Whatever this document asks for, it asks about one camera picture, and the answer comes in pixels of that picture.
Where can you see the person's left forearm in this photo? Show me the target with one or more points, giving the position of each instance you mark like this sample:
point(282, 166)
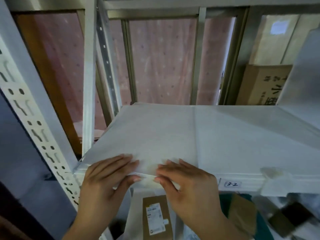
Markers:
point(86, 228)

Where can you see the white perforated rack upright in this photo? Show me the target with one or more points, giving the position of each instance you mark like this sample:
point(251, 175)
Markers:
point(32, 107)

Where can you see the brown cardboard piece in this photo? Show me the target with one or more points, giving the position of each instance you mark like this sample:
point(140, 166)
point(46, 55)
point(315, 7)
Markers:
point(243, 213)

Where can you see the person's right hand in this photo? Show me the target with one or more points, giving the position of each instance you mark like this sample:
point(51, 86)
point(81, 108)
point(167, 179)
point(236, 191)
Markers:
point(192, 189)

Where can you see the grey metal window frame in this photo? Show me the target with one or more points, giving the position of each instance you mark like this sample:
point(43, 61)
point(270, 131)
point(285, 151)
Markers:
point(200, 59)

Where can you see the person's left thumb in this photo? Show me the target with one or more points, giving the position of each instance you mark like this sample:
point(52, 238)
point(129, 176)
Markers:
point(128, 180)

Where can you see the person's right forearm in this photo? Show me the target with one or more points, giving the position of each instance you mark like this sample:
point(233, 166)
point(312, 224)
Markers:
point(215, 231)

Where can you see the brown printed cardboard box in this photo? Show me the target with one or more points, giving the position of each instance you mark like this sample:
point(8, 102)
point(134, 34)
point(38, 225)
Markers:
point(262, 84)

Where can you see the brown wooden frame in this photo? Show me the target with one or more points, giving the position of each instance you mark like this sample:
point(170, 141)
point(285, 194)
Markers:
point(47, 79)

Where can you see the white paper sheet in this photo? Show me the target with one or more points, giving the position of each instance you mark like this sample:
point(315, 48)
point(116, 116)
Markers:
point(150, 137)
point(250, 139)

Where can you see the beige box with white label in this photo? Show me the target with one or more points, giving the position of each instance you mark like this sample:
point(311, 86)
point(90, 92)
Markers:
point(295, 44)

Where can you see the grey perforated rack upright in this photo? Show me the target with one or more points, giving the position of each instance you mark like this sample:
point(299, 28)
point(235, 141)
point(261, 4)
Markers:
point(108, 59)

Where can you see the black and brown packet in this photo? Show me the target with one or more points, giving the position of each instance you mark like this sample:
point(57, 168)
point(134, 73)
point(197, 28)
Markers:
point(290, 218)

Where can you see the person's left hand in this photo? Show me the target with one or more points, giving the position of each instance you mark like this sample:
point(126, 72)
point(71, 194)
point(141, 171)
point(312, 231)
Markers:
point(100, 182)

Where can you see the person's right thumb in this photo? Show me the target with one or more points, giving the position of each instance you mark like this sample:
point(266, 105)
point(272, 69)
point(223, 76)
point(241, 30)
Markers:
point(165, 182)

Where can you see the white blurred rack panel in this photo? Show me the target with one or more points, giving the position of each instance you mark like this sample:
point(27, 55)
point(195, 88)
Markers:
point(302, 79)

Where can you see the small white shelf label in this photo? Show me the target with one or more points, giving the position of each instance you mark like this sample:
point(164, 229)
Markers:
point(232, 184)

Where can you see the white plain rack upright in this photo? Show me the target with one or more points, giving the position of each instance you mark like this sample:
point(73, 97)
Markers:
point(89, 84)

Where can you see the translucent tape piece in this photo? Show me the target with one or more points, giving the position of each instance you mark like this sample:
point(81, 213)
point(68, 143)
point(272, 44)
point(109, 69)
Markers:
point(276, 182)

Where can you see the brown box with white label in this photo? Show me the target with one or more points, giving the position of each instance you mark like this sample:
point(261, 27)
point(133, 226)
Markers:
point(156, 217)

